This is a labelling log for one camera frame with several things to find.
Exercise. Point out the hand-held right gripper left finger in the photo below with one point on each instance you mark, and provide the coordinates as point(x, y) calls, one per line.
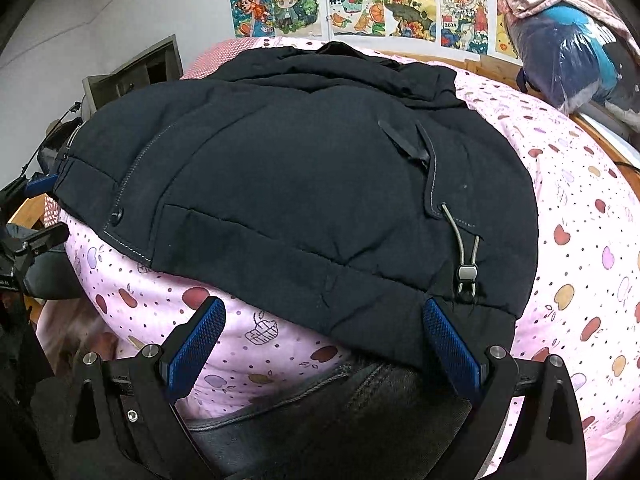
point(192, 350)

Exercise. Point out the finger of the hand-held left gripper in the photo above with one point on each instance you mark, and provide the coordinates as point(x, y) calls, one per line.
point(45, 240)
point(40, 184)

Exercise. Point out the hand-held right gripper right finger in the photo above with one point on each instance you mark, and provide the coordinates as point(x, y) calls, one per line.
point(452, 355)

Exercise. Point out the black padded jacket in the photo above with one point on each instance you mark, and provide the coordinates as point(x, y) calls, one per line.
point(300, 185)

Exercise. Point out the person's grey jeans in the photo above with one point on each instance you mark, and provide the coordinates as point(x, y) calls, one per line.
point(325, 415)

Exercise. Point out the grey open cabinet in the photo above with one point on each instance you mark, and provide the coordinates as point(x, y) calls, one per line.
point(135, 72)

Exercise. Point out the pink apple-print quilt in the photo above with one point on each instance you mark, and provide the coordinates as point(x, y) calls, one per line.
point(575, 185)

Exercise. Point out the red checked blanket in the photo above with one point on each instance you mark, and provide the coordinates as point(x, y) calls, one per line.
point(210, 57)

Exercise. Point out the bagged blue bedding bundle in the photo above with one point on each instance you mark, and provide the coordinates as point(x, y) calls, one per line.
point(565, 55)

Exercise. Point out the group of colourful wall drawings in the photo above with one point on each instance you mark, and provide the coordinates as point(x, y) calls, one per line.
point(380, 5)

